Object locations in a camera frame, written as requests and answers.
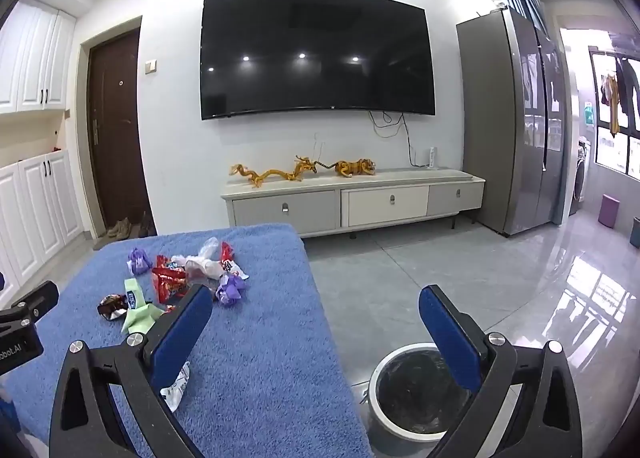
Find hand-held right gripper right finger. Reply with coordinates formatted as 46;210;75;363
417;283;591;458

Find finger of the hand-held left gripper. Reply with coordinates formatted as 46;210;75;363
19;280;59;326

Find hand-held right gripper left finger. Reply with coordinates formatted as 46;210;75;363
49;282;214;458

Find white printed wrapper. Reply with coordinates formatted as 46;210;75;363
160;362;192;413

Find green wrapper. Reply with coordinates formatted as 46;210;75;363
121;278;166;335

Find red snack wrapper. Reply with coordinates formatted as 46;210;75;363
151;254;190;304

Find purple candy wrapper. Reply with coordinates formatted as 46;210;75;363
215;272;248;308
127;247;153;275

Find dark brown wrapper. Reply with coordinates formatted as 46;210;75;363
96;294;128;321

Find white round waste bin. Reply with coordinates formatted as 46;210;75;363
367;343;488;443

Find clear plastic bag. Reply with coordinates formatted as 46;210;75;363
185;237;223;284

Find red and white wrapper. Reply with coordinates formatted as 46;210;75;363
220;241;249;280

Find white base cabinets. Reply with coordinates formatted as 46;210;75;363
0;149;85;299

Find blue fluffy blanket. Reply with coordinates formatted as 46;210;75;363
0;223;373;458

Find grey doormat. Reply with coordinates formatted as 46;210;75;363
92;233;153;251

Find white television cabinet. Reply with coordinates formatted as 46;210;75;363
221;167;487;239

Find brown entrance door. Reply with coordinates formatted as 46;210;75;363
87;30;151;235

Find golden tiger figurine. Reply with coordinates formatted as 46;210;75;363
332;159;377;178

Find golden dragon figurine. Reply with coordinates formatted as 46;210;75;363
229;155;319;187

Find grey refrigerator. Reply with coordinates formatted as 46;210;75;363
456;7;573;237

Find purple stool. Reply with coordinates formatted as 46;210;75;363
599;194;621;229

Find washing machine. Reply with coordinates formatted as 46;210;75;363
570;138;593;216

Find hanging yellow garment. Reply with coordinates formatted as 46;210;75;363
601;74;621;135

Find hanging dark garment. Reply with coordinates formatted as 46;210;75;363
615;57;640;116

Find blue curtain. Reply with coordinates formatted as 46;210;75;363
502;0;544;35

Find black television cables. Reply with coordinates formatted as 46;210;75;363
369;110;418;168

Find white wall cabinets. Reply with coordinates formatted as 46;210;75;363
0;0;77;114

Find black wall television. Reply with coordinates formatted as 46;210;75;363
200;0;437;121

